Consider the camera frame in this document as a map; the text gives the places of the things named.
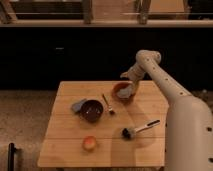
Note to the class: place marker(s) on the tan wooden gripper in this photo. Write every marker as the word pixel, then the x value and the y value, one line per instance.
pixel 134 87

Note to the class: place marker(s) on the grey towel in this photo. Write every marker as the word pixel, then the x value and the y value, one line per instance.
pixel 124 92

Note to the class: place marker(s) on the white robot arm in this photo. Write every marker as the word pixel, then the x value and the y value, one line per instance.
pixel 189 120

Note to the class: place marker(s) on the orange clay bowl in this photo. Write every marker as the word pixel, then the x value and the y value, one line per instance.
pixel 115 89

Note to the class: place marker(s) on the small wooden spoon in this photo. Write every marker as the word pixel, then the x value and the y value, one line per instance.
pixel 110 109

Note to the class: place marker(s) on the black and white brush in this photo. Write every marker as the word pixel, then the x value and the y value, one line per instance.
pixel 130 133

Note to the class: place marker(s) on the dark brown bowl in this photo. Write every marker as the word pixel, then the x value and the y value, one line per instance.
pixel 91 111

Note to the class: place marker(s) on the wooden folding table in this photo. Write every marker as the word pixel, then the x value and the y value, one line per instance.
pixel 63 143

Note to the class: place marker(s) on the blue-grey cloth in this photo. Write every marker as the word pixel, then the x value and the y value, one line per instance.
pixel 76 107

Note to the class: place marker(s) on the small orange cup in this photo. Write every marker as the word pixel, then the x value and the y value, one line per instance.
pixel 89 143

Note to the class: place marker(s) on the black chair post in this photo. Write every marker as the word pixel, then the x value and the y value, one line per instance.
pixel 11 153

